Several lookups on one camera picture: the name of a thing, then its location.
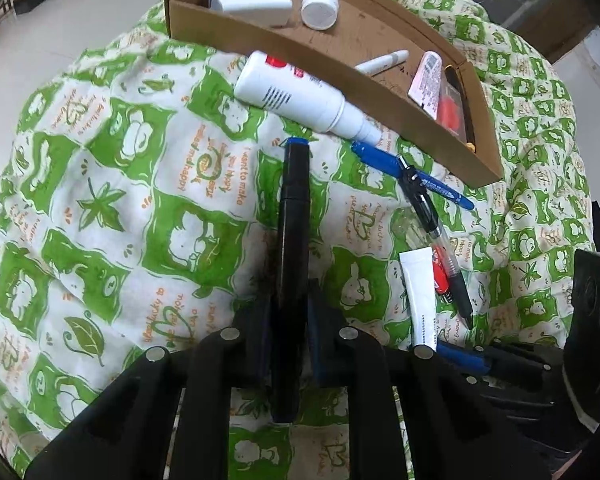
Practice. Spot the white usb charger plug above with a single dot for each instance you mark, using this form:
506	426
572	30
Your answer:
271	13

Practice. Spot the black stick gold end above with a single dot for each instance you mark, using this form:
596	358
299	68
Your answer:
450	75

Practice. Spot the white pill bottle green label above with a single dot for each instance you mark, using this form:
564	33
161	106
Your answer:
319	14

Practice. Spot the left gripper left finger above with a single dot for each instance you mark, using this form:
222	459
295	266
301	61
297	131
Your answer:
253	320

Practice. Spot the brown cardboard tray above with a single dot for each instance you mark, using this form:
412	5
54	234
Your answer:
364	29

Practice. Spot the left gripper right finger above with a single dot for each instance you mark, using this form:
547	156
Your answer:
331	339

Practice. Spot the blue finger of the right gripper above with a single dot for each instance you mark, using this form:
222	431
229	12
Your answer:
468	361

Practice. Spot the black clear gel pen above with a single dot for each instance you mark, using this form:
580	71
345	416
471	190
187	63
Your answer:
417	195

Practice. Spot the pink rose hand cream tube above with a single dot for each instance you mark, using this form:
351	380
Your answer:
426	84

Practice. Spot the white blue ointment tube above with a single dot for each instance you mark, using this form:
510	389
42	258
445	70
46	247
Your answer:
418	274

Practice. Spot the white grey marker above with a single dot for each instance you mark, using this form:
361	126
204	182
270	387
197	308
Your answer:
382	63

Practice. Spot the white spray bottle red label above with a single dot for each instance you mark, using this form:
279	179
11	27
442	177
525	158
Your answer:
292	93

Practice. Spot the red number candle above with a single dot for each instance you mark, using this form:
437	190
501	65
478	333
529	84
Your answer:
451	114

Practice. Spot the red cap clear pen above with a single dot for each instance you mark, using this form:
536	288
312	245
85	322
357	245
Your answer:
441	283

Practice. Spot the green white patterned cloth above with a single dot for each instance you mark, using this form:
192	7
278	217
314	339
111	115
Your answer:
140	196

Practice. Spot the black marker blue end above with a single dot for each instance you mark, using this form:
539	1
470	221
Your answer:
288	320

